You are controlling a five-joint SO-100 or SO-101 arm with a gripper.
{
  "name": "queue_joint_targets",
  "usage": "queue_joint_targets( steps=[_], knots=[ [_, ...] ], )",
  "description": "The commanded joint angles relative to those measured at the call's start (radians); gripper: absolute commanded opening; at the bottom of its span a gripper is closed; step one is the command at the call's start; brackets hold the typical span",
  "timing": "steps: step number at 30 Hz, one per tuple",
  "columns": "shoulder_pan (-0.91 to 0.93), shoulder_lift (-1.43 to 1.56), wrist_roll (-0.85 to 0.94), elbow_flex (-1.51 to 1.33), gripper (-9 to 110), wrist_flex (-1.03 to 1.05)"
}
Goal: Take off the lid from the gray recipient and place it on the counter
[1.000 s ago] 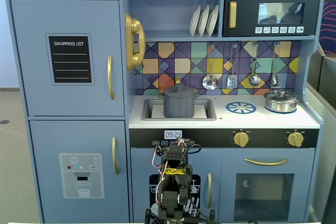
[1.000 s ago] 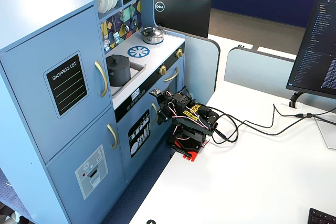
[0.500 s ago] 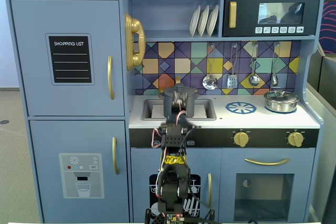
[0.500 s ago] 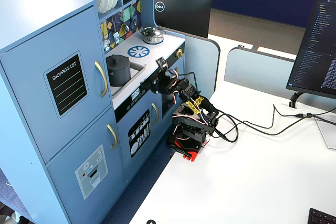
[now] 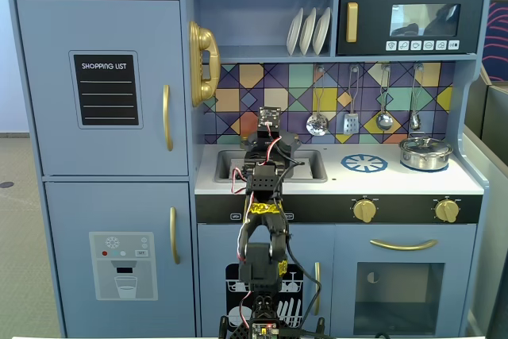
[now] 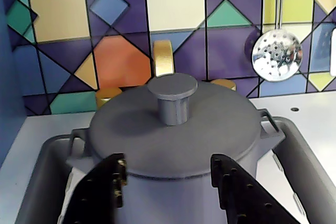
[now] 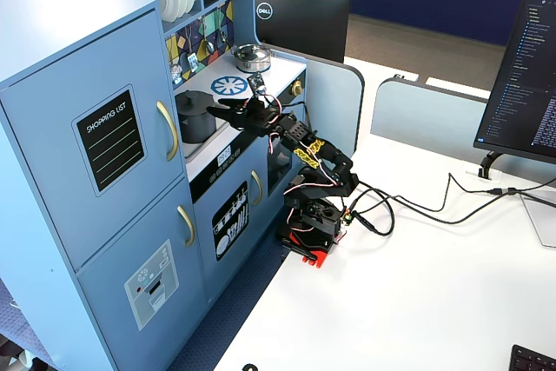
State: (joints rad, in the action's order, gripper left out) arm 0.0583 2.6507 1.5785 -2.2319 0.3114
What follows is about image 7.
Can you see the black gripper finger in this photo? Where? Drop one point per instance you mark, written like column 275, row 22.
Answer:
column 236, row 105
column 226, row 117

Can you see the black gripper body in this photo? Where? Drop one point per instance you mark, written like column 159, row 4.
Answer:
column 246, row 116

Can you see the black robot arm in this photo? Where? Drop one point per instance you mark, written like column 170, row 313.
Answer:
column 334, row 167

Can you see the red arm base clamp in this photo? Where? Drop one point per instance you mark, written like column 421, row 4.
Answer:
column 315, row 243

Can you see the gray pot lid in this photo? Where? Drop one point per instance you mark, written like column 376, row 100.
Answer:
column 193, row 101

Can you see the silver pot lid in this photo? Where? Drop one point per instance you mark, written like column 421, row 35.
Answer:
column 249, row 50

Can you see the gray toy pot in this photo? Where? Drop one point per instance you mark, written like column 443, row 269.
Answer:
column 197, row 125

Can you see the silver metal pot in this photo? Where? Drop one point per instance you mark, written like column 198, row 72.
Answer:
column 252, row 62

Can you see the gold stove knob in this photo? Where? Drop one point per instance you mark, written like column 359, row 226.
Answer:
column 297, row 88

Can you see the toy spatula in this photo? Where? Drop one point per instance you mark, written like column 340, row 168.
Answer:
column 193, row 62

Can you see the toy ladle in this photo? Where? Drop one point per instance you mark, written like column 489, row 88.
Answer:
column 209, row 46

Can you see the toy slotted spoon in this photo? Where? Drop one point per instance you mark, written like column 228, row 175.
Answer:
column 176, row 73

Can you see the light blue desk divider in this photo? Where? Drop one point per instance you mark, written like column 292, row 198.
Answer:
column 425, row 119
column 334, row 101

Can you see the black Dell monitor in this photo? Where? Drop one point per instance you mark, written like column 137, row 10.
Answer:
column 304, row 25

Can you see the blue dishwasher door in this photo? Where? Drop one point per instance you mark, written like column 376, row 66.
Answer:
column 230, row 223

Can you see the blue fridge door with chalkboard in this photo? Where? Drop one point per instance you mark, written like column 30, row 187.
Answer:
column 52, row 136

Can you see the blue fridge door with dispenser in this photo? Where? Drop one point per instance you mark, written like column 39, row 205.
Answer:
column 113, row 266

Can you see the blue toy kitchen cabinet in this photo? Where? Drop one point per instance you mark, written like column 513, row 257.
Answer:
column 39, row 62

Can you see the small black round object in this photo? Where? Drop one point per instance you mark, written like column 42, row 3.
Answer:
column 249, row 367

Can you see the black monitor showing code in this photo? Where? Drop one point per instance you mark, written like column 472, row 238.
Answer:
column 521, row 80

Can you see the silver black monitor stand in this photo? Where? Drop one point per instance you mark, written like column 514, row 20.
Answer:
column 543, row 223

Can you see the black keyboard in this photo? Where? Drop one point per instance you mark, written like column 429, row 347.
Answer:
column 532, row 360

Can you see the small wrist camera board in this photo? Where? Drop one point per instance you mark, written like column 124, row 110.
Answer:
column 256, row 82

